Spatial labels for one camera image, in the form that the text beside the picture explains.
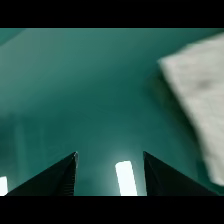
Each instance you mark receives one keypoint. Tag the grey T-shirt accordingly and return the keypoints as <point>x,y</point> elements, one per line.
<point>200,96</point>

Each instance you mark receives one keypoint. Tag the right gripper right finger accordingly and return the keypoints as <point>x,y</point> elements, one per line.
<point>163,180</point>

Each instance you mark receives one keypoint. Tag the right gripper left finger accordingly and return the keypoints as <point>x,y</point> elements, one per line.
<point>56,178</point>

